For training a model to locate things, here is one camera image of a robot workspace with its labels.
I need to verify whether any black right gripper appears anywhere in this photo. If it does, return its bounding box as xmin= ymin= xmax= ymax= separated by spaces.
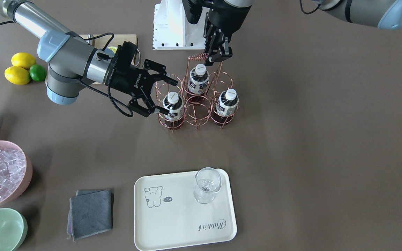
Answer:
xmin=105 ymin=41 xmax=178 ymax=117

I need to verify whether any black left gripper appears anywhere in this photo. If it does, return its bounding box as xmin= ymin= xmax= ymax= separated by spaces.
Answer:
xmin=204 ymin=0 xmax=252 ymax=67

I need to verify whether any copper wire bottle basket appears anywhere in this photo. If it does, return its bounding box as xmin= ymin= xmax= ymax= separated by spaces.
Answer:
xmin=155 ymin=53 xmax=235 ymax=131

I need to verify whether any tea bottle white cap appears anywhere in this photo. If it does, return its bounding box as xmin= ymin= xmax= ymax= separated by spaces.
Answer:
xmin=163 ymin=92 xmax=185 ymax=130

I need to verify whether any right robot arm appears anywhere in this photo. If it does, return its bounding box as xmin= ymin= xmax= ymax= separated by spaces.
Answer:
xmin=0 ymin=0 xmax=178 ymax=117

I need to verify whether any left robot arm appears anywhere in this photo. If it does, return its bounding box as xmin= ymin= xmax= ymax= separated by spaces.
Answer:
xmin=182 ymin=0 xmax=402 ymax=66

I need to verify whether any steel muddler black tip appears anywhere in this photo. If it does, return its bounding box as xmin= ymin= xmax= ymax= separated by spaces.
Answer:
xmin=86 ymin=34 xmax=95 ymax=46

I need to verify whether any green lime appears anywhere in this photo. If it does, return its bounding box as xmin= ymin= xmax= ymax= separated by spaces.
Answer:
xmin=29 ymin=64 xmax=47 ymax=82

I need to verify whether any clear wine glass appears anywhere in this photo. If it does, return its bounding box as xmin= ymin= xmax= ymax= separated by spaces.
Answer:
xmin=193 ymin=167 xmax=222 ymax=204

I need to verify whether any yellow lemon upper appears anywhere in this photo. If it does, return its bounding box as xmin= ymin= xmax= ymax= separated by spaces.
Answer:
xmin=11 ymin=52 xmax=36 ymax=70

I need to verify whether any yellow lemon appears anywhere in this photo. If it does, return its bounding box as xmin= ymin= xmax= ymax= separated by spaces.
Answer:
xmin=11 ymin=52 xmax=36 ymax=70
xmin=4 ymin=66 xmax=31 ymax=85

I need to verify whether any cream rabbit tray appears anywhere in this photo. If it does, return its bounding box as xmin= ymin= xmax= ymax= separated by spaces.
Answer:
xmin=134 ymin=168 xmax=237 ymax=251

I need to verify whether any yellow lemon lower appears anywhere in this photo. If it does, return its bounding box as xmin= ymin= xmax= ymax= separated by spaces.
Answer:
xmin=4 ymin=66 xmax=31 ymax=85

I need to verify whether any grey folded cloth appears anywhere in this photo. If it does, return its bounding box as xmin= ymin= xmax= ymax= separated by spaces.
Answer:
xmin=67 ymin=189 xmax=114 ymax=242

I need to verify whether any pink bowl of ice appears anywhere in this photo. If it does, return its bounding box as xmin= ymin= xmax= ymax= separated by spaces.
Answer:
xmin=0 ymin=141 xmax=32 ymax=206

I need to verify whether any green empty bowl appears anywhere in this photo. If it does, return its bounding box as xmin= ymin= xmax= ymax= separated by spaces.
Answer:
xmin=0 ymin=208 xmax=28 ymax=251

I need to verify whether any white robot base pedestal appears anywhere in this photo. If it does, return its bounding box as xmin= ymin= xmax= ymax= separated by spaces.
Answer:
xmin=152 ymin=0 xmax=209 ymax=50

